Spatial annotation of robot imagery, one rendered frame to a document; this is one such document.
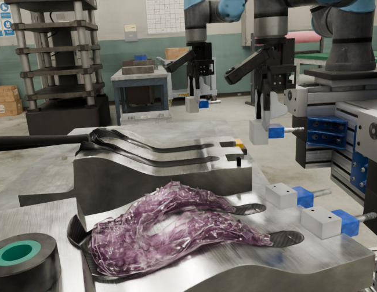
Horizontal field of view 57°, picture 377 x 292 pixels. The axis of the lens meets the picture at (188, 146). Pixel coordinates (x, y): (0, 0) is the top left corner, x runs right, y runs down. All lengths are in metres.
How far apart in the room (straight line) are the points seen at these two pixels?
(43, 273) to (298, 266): 0.31
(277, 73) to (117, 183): 0.43
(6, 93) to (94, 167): 6.67
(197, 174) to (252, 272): 0.34
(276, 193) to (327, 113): 0.59
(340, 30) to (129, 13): 6.25
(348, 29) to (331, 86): 0.18
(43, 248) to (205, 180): 0.42
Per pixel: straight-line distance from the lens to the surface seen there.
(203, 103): 1.27
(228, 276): 0.43
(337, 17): 1.24
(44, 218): 0.57
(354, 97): 1.22
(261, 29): 0.81
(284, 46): 0.84
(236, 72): 0.82
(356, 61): 1.21
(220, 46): 7.37
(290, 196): 0.65
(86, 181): 0.76
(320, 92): 1.18
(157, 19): 7.23
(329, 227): 0.57
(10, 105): 7.39
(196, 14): 1.23
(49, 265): 0.40
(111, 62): 7.27
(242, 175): 0.75
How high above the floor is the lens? 1.15
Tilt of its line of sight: 17 degrees down
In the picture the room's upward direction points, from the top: 3 degrees counter-clockwise
